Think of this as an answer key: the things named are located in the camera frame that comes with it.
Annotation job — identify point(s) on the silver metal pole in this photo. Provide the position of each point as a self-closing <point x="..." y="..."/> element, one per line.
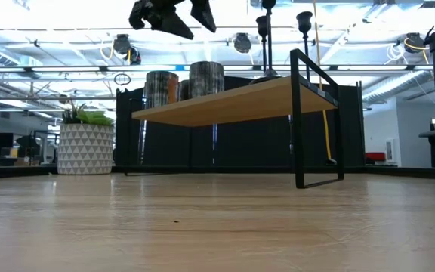
<point x="142" y="143"/>
<point x="214" y="143"/>

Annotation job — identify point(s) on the black partition panel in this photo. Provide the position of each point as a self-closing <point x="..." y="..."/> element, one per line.
<point x="247" y="147"/>

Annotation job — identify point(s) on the white framed poster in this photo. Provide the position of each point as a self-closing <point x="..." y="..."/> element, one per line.
<point x="390" y="151"/>

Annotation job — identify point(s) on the grey glass candle jar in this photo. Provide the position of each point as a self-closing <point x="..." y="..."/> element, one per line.
<point x="206" y="79"/>

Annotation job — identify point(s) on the wooden shelf with black frame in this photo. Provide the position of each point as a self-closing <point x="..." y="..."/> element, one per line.
<point x="240" y="102"/>

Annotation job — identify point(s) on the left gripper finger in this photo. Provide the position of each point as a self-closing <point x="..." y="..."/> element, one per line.
<point x="172" y="24"/>
<point x="203" y="13"/>

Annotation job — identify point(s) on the red box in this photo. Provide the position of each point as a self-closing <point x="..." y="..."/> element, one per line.
<point x="375" y="156"/>

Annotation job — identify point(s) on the green plant in patterned pot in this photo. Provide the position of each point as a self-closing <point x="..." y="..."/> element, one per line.
<point x="85" y="151"/>

